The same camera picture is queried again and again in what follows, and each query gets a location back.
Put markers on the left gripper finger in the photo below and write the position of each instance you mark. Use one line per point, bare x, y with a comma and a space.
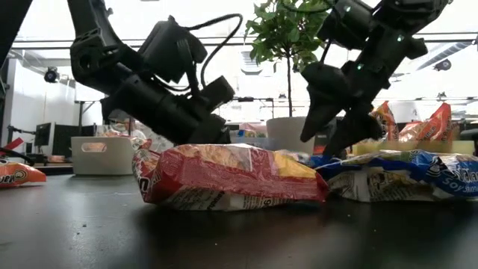
221, 132

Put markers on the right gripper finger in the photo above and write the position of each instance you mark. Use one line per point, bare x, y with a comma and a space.
321, 114
354, 129

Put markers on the blue Maruchan noodle pack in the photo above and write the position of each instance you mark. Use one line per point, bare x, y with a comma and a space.
248, 133
392, 185

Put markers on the red Maruchan noodle pack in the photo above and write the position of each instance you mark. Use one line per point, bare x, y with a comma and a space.
231, 179
112, 133

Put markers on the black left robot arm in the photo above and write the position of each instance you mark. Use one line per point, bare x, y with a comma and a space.
97, 56

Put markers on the person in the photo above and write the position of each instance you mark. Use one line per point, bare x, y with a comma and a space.
128, 125

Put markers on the black ceiling spotlight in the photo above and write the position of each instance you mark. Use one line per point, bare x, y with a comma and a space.
51, 75
443, 65

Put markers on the light grey plastic bin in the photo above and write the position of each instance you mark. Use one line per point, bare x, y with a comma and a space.
104, 164

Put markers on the green leafy plant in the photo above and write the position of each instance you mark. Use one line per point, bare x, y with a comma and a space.
284, 33

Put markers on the black computer monitor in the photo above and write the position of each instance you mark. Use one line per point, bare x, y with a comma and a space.
71, 135
43, 134

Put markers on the dark overhead crossbar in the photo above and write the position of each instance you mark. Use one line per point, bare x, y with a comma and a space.
231, 40

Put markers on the yellow-green plastic bin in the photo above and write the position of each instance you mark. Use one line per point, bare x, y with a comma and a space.
448, 148

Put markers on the black chair back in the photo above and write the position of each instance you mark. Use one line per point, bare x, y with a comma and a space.
470, 139

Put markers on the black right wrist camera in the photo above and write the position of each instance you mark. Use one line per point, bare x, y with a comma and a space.
325, 80

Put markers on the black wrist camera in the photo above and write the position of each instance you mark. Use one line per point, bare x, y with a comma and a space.
325, 80
218, 93

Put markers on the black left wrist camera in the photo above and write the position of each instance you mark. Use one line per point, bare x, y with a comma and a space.
218, 93

